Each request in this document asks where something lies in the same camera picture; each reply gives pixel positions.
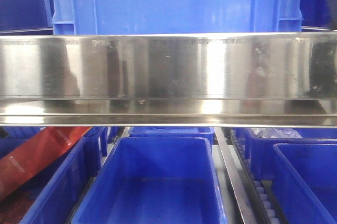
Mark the stainless steel shelf beam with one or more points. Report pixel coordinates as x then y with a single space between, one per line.
230 79

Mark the blue bin with plastic bag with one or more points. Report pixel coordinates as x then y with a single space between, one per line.
259 144

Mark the blue crate on upper shelf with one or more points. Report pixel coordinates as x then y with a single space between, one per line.
126 17

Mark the blue open-front bin right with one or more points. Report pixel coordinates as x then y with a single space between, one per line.
305 182

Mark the blue crate behind center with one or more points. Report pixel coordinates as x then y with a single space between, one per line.
171 132

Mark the blue crate near left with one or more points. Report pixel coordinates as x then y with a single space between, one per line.
155 180

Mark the black roller track strip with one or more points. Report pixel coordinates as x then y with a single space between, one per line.
259 198

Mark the blue crate holding red bag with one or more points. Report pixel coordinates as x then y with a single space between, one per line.
50 196

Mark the red foil bag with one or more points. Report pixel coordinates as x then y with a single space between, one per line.
34 155

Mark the steel shelf divider rail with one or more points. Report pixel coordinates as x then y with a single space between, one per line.
239 196

